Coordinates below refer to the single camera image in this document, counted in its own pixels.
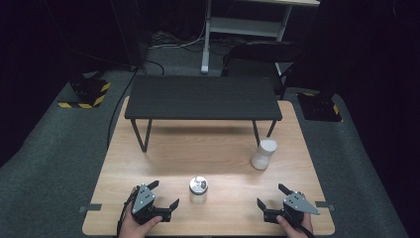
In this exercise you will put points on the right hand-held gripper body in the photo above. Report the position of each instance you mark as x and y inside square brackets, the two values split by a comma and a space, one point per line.
[296, 204]

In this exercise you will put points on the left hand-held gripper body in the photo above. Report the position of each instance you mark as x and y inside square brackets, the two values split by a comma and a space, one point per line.
[144, 202]

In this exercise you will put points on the small silver tin can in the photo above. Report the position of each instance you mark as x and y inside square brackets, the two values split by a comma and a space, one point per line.
[198, 187]

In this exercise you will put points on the white plastic bottle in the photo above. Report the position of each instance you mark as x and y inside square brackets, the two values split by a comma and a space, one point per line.
[262, 158]

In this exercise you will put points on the black shelf with metal legs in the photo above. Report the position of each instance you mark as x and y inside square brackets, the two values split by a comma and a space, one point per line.
[201, 97]

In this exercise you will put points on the person's right hand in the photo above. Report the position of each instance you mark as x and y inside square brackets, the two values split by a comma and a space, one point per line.
[290, 229]

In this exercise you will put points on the person's left hand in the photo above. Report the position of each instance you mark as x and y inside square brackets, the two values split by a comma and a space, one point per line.
[133, 228]

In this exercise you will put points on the grey tape strip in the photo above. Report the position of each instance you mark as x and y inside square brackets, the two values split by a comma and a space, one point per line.
[89, 208]
[325, 205]

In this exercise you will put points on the stand base with striped tape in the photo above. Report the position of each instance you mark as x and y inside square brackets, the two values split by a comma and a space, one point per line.
[318, 107]
[87, 91]

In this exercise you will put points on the black chair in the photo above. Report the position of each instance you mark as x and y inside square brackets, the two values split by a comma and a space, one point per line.
[261, 53]

